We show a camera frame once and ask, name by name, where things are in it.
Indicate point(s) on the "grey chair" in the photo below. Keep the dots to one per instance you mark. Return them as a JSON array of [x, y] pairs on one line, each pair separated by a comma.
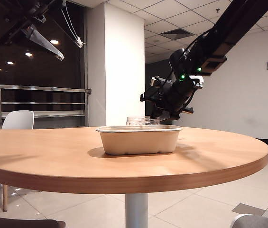
[[257, 222]]

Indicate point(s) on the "white table pedestal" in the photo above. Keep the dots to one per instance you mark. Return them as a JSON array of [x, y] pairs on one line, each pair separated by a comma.
[[136, 211]]

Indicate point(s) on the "beige rectangular pulp container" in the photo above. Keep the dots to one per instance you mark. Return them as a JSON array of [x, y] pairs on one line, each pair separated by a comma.
[[138, 142]]

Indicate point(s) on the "grey floor plate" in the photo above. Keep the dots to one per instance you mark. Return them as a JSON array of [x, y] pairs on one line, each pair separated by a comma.
[[248, 209]]

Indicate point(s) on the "ceiling sprinkler head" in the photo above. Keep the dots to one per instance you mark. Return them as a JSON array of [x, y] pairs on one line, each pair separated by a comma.
[[218, 10]]

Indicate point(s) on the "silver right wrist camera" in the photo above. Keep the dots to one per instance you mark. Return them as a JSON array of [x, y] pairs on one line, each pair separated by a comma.
[[155, 81]]

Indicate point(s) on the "ceiling air vent grille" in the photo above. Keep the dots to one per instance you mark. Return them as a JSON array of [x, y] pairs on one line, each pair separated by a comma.
[[174, 34]]

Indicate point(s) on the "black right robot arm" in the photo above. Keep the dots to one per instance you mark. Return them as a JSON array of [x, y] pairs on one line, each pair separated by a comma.
[[238, 21]]

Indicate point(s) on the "dark brown chair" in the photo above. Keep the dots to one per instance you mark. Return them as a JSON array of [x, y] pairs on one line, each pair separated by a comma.
[[17, 223]]

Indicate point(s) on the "dark door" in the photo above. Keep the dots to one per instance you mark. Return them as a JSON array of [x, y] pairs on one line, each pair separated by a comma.
[[155, 69]]

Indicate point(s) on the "white shell chair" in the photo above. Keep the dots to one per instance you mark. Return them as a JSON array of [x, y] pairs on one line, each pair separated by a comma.
[[17, 120]]

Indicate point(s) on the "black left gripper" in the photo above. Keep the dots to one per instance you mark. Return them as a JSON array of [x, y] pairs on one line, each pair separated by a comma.
[[17, 21]]

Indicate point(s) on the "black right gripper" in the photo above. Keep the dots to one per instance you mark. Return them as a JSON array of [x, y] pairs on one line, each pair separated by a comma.
[[178, 97]]

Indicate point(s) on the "clear round plastic jar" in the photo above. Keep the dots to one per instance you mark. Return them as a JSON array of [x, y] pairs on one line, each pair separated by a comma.
[[136, 121]]

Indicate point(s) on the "steel handrail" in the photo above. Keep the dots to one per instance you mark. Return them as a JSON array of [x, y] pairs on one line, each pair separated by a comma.
[[41, 89]]

